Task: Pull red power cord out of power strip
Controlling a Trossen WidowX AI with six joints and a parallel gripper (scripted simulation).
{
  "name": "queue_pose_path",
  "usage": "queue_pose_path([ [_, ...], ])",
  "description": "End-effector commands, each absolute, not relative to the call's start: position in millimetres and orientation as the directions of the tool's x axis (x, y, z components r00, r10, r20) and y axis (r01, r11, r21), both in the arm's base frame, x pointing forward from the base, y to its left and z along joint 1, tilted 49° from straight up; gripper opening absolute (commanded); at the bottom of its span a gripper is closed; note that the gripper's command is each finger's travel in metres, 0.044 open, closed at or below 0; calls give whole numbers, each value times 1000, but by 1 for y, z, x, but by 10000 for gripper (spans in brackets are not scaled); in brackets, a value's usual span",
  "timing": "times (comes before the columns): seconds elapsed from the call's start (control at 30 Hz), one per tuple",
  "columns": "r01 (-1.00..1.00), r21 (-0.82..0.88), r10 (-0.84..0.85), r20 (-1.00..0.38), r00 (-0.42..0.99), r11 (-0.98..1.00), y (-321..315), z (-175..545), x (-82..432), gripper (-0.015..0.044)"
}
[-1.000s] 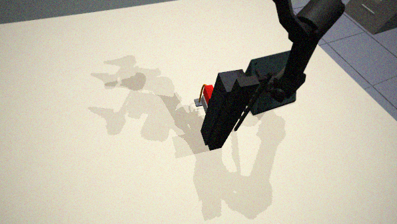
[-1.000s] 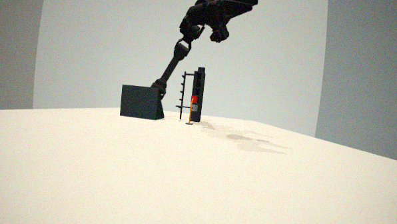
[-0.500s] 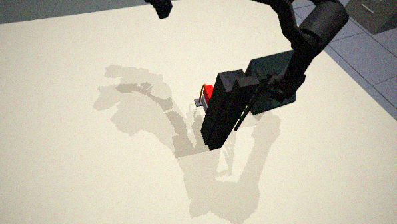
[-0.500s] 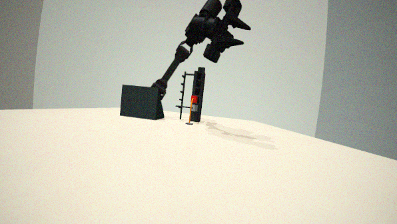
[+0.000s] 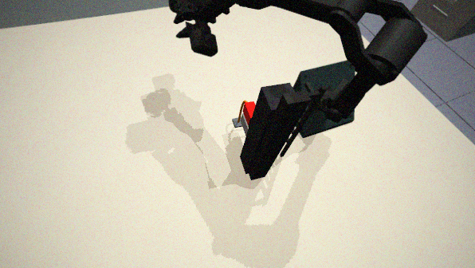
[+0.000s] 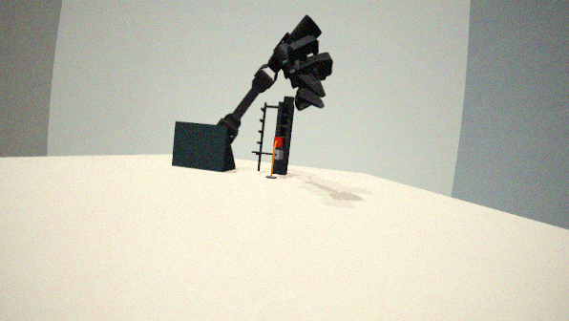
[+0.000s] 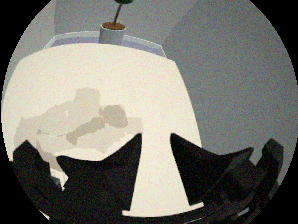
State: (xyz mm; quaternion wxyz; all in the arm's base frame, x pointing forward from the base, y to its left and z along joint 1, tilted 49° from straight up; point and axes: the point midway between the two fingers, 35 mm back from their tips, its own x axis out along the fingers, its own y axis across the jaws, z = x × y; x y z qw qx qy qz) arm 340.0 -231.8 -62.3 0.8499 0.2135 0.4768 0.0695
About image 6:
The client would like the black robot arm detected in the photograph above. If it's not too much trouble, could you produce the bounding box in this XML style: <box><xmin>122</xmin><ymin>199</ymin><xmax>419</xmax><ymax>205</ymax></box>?
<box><xmin>217</xmin><ymin>15</ymin><xmax>333</xmax><ymax>143</ymax></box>

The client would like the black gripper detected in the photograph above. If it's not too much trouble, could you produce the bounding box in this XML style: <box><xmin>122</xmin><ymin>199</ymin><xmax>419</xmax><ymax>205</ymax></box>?
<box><xmin>281</xmin><ymin>35</ymin><xmax>326</xmax><ymax>111</ymax></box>

